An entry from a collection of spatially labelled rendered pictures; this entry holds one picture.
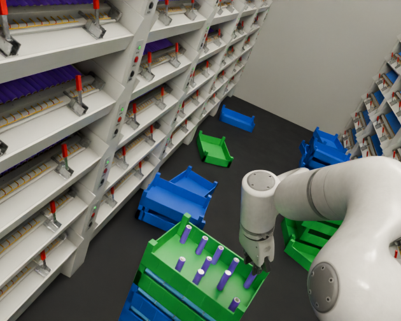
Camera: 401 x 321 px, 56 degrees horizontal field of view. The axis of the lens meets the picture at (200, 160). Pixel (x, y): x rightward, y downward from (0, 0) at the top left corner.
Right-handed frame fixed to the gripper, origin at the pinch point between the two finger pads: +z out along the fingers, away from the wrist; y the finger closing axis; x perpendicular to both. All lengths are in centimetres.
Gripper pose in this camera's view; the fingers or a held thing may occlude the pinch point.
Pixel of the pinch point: (253, 263)
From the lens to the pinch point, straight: 108.2
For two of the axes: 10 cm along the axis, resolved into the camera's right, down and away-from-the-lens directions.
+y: -4.6, -5.8, 6.7
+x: -8.9, 3.3, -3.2
